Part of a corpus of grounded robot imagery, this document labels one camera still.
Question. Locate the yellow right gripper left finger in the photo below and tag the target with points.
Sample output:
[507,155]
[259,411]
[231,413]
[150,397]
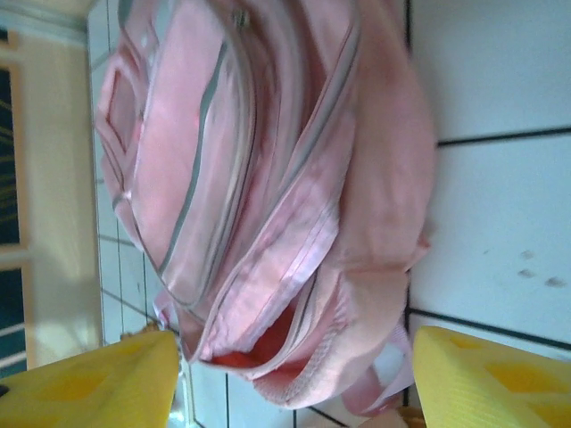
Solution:
[89,388]

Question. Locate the pink school backpack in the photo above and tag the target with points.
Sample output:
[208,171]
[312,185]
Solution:
[276,178]

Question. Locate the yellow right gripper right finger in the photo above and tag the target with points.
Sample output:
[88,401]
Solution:
[490,388]

